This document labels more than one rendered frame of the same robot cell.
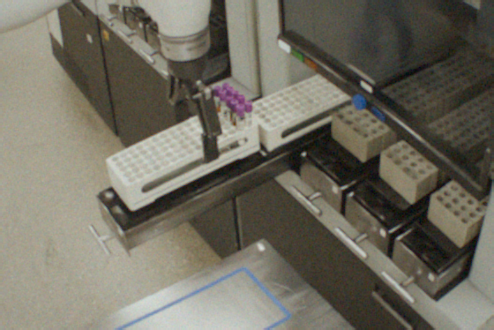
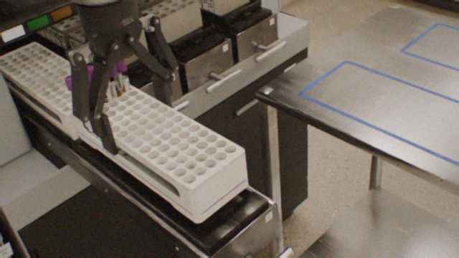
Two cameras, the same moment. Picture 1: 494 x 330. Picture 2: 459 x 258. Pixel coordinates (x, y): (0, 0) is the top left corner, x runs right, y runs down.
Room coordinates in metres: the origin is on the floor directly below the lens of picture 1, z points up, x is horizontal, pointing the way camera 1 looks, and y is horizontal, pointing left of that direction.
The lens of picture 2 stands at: (1.08, 0.74, 1.34)
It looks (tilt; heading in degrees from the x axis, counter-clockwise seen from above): 38 degrees down; 260
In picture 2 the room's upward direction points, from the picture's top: 7 degrees counter-clockwise
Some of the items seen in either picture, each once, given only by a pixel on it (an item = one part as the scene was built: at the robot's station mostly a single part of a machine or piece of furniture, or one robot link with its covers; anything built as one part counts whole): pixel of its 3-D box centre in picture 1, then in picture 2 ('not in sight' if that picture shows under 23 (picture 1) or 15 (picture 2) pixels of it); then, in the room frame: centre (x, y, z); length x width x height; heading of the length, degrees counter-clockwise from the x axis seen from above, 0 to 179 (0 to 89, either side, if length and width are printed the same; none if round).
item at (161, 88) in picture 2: (210, 146); (163, 98); (1.06, 0.07, 0.90); 0.03 x 0.01 x 0.07; 121
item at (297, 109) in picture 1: (311, 105); (54, 88); (1.25, -0.15, 0.83); 0.30 x 0.10 x 0.06; 121
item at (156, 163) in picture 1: (182, 153); (153, 142); (1.09, 0.12, 0.86); 0.30 x 0.10 x 0.06; 121
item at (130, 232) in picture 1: (243, 158); (114, 148); (1.16, 0.00, 0.78); 0.73 x 0.14 x 0.09; 121
